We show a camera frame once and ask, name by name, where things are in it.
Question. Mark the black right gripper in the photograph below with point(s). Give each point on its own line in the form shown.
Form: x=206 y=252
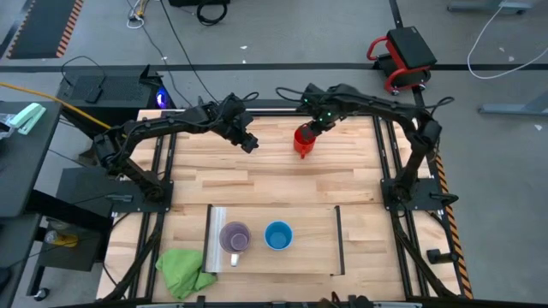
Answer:
x=323 y=120

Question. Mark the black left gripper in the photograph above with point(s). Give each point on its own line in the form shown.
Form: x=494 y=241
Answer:
x=233 y=117

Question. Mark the red mug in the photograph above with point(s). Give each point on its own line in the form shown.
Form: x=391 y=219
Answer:
x=301 y=147

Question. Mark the blue cup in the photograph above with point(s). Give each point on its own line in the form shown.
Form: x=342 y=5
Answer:
x=278 y=237

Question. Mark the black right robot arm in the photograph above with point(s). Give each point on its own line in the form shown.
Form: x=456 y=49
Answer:
x=385 y=107

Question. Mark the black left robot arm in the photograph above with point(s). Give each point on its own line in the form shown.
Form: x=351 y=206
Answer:
x=171 y=124

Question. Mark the red and black rolling stool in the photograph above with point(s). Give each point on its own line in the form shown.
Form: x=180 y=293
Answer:
x=409 y=47

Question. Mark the green cloth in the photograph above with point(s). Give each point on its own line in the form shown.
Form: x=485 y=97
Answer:
x=182 y=269

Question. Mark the black computer tower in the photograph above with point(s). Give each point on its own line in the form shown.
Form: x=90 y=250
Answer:
x=115 y=92

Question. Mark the black box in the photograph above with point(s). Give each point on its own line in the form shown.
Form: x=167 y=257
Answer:
x=197 y=2

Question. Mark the black phone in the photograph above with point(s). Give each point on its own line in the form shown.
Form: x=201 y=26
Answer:
x=95 y=90

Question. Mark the black clamp knob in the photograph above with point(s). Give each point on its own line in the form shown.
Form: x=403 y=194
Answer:
x=436 y=256

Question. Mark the black cart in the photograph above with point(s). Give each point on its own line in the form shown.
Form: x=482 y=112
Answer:
x=81 y=239

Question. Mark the orange black hazard tape strip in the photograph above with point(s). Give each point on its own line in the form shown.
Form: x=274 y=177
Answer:
x=462 y=256

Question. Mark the yellow item on cart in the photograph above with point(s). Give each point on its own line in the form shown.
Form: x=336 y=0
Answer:
x=64 y=240

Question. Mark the grey metal table leg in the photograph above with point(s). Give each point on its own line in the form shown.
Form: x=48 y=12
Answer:
x=479 y=6

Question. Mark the mint green stapler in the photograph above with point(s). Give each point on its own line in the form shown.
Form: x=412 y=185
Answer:
x=27 y=117

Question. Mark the black side desk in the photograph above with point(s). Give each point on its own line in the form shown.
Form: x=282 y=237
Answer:
x=21 y=171

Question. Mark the black mat with orange stripes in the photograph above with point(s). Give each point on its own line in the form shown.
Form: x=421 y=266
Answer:
x=43 y=25

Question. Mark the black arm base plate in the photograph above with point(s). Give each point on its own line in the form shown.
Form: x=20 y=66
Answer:
x=128 y=205
x=428 y=192

